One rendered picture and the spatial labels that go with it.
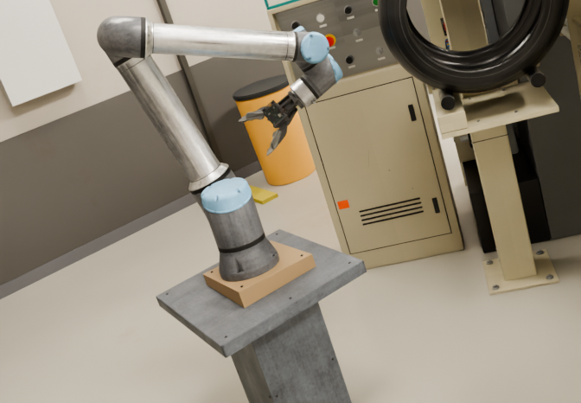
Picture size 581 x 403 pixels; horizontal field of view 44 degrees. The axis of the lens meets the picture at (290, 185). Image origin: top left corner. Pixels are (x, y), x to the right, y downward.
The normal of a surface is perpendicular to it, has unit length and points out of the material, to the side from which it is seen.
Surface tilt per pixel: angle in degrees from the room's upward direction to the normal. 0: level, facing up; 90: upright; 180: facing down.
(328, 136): 90
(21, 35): 90
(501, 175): 90
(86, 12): 90
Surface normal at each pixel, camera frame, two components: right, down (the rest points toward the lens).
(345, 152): -0.14, 0.37
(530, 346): -0.29, -0.90
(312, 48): 0.32, 0.20
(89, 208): 0.51, 0.14
